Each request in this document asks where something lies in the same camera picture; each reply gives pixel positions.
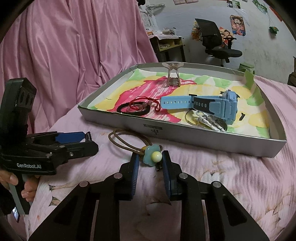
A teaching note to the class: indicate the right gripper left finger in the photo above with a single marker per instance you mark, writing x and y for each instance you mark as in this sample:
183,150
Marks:
91,211

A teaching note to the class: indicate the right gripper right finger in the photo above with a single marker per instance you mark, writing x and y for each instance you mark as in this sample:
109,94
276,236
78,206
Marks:
209,211

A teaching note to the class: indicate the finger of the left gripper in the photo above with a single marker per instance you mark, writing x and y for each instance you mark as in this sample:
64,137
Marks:
75,150
74,137

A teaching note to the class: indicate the brown hair tie flower bead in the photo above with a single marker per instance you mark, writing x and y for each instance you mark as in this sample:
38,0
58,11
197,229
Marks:
150,154

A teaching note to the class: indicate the light blue wrist watch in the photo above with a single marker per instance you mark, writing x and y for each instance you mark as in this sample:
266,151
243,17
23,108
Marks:
223,106

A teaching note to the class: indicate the left hand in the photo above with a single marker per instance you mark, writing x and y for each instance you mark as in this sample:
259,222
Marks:
30,186

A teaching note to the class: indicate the white cardboard tray box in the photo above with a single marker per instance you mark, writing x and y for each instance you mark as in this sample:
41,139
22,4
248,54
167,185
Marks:
187,134

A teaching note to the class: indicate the colourful bear drawing paper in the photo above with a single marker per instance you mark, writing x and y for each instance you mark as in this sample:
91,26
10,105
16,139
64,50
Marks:
142,90

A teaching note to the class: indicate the pink curtain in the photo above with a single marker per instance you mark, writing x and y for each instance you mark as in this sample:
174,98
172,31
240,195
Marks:
68,49

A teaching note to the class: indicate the beige hair claw clip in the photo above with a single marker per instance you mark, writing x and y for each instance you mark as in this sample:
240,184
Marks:
173,78

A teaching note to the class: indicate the wooden desk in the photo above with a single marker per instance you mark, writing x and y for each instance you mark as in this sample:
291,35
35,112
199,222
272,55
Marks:
168,47

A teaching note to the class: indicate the green plastic stool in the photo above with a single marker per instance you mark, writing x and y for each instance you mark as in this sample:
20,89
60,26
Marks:
246,66

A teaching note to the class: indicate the black office chair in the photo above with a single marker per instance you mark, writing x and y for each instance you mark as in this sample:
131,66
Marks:
215,44

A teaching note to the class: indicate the anime character poster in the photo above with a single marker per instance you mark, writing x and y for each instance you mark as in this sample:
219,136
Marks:
237,25

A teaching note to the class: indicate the green hanging basket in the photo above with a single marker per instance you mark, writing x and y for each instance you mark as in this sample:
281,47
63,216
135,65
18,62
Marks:
273,29

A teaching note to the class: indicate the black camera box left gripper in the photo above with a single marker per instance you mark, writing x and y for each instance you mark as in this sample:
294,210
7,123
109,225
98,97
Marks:
16,104

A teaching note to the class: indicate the certificates on wall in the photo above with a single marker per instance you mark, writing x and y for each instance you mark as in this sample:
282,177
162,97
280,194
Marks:
179,2

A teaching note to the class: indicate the red paper on wall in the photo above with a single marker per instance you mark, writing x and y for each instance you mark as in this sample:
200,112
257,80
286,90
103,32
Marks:
276,13

